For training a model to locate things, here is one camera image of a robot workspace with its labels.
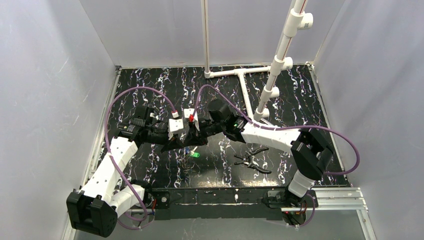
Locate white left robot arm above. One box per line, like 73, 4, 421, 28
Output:
66, 106, 184, 238

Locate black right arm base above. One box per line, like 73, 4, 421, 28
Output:
261, 189, 319, 228

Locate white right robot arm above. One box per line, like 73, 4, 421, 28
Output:
183, 99, 334, 198

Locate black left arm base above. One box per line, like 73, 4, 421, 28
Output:
121, 189, 171, 210

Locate green key tag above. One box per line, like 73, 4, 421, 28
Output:
190, 152, 200, 158

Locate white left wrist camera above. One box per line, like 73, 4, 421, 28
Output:
167, 110, 184, 140

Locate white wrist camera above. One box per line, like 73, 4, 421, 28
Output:
167, 110, 184, 140
183, 108, 200, 131

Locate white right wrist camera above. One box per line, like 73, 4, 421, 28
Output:
183, 108, 200, 131

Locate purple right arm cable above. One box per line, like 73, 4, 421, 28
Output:
194, 84, 361, 228

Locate black handled pliers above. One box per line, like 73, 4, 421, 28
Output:
233, 147, 273, 175

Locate white PVC pipe frame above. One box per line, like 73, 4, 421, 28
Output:
201, 0, 315, 122

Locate aluminium front rail frame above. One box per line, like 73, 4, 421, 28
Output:
61, 188, 378, 240

